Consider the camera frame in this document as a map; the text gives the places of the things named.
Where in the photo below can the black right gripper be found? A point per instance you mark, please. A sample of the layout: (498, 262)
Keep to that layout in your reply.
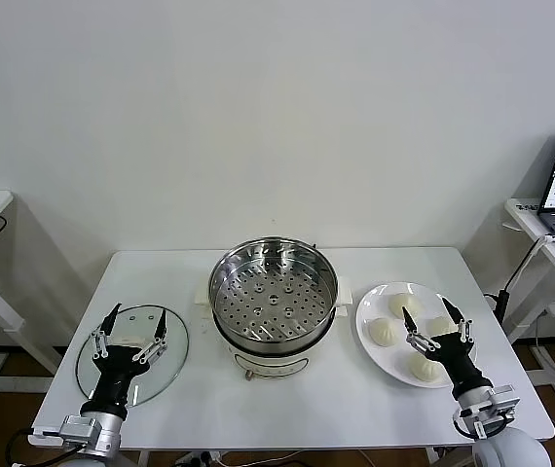
(457, 360)

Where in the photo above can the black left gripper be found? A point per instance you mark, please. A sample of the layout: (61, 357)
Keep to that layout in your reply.
(117, 370)

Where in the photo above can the white steamed baozi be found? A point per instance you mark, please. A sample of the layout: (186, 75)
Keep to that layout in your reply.
(383, 332)
(421, 372)
(437, 325)
(401, 304)

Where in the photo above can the glass pot lid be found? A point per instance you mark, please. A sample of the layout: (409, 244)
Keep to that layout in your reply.
(170, 350)

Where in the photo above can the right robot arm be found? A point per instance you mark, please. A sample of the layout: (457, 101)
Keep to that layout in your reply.
(501, 447)

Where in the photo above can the stainless steel steamer basket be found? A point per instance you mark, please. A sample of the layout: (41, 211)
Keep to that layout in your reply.
(258, 311)

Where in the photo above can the white round plate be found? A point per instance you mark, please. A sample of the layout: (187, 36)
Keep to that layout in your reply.
(394, 362)

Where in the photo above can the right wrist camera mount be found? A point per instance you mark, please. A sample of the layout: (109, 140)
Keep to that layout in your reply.
(504, 404)

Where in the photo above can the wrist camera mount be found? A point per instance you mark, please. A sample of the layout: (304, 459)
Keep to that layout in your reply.
(80, 428)
(504, 404)

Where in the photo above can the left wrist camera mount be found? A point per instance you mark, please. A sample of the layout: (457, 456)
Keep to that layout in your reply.
(80, 428)

